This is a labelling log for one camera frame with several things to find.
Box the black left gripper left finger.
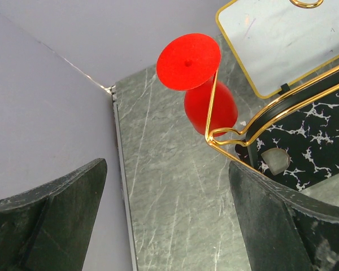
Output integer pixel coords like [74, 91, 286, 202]
[0, 158, 107, 270]

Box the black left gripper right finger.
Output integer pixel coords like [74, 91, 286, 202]
[229, 161, 339, 270]

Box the red plastic wine glass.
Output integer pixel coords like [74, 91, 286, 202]
[156, 33, 238, 136]

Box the gold framed mirror tray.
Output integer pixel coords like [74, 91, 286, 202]
[216, 0, 339, 98]

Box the gold wire wine glass rack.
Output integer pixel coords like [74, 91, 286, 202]
[205, 0, 339, 193]

